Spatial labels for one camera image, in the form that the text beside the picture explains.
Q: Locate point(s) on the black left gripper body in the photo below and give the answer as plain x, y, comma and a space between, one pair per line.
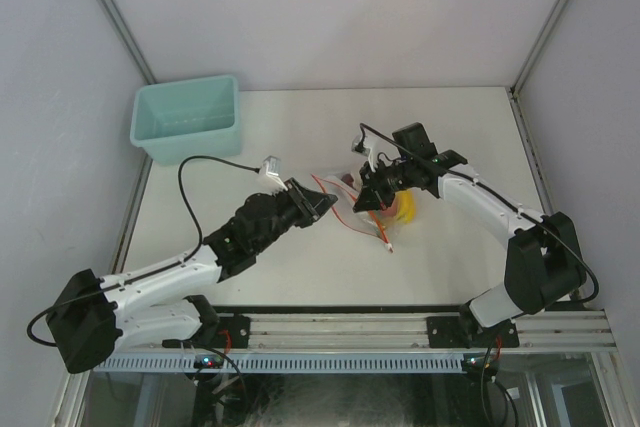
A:
291, 210

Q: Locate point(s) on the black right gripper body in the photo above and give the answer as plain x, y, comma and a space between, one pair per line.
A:
394, 178

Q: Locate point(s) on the clear zip top bag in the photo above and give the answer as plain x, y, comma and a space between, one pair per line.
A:
380, 221

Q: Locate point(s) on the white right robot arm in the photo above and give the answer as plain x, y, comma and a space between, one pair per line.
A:
544, 264

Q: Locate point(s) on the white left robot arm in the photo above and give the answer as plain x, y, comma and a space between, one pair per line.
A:
94, 317

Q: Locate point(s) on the red fake watermelon slice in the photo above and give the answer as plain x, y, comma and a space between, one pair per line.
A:
355, 185

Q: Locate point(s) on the yellow fake banana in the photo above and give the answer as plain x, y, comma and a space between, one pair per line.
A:
405, 207

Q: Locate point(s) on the teal plastic bin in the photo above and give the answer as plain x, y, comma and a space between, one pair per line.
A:
175, 120

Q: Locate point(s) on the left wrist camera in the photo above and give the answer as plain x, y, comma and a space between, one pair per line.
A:
269, 175

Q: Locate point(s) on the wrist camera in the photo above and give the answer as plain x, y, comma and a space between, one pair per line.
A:
367, 145
269, 175

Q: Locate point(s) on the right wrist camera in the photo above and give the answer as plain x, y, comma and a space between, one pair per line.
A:
367, 145

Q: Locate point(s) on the aluminium frame rail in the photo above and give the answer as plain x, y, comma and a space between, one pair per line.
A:
551, 331

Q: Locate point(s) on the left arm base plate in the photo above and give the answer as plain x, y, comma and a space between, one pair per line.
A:
228, 333

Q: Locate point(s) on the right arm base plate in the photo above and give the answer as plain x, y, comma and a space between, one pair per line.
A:
451, 332

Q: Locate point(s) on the blue slotted cable duct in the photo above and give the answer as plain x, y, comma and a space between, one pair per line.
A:
287, 363

